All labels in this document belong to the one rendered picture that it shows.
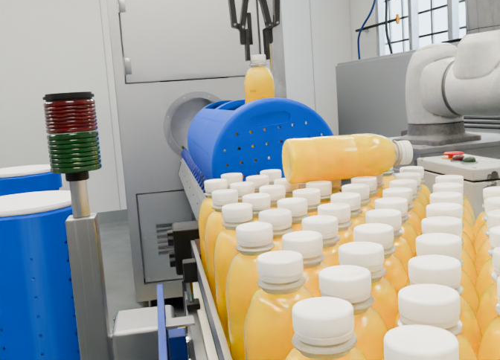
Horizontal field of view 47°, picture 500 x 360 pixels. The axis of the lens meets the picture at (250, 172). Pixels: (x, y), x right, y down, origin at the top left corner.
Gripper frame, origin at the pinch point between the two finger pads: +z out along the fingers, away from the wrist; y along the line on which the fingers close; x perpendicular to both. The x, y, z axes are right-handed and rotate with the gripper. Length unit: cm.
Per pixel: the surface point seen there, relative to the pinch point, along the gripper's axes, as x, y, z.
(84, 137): 59, 34, 16
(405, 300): 99, 10, 26
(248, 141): 11.2, 5.3, 21.2
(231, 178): 31.9, 12.2, 26.1
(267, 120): 10.9, 0.7, 16.9
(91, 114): 58, 33, 13
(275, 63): -128, -32, -3
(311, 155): 49, 2, 21
